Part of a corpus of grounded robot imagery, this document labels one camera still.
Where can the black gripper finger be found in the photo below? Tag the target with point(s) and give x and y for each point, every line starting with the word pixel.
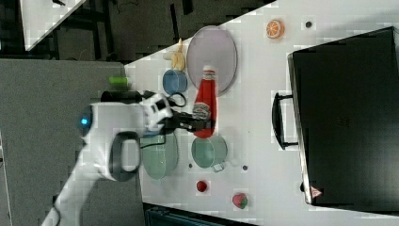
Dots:
pixel 203 125

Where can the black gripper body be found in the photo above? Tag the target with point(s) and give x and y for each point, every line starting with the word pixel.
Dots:
pixel 181 120

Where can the red plush ketchup bottle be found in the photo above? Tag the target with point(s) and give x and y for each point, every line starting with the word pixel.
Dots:
pixel 205 105

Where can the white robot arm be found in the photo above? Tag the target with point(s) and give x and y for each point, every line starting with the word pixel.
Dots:
pixel 112 132

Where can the grey oval plate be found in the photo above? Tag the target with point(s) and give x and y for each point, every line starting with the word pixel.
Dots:
pixel 214 47

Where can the green mug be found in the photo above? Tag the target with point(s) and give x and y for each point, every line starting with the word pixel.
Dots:
pixel 210 153

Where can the blue cup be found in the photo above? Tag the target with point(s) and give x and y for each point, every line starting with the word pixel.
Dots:
pixel 174 81

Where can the green oval basket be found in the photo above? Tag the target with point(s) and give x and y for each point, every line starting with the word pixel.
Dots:
pixel 160 155

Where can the yellow plush banana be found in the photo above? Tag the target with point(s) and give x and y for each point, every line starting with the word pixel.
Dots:
pixel 176 58

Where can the small red tomato toy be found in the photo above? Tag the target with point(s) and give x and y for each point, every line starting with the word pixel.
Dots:
pixel 201 186

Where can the green cylinder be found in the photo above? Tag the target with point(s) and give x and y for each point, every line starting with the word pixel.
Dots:
pixel 118 80

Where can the plush strawberry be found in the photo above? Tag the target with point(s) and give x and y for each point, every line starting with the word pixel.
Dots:
pixel 240 200

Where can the dark teal crate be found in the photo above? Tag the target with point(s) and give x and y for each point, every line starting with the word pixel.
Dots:
pixel 157 216

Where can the orange slice toy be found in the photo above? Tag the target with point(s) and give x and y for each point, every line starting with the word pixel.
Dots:
pixel 275 29

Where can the black oven box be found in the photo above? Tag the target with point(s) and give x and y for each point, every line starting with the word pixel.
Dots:
pixel 345 97

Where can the white side table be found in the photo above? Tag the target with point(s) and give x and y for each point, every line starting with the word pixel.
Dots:
pixel 41 17

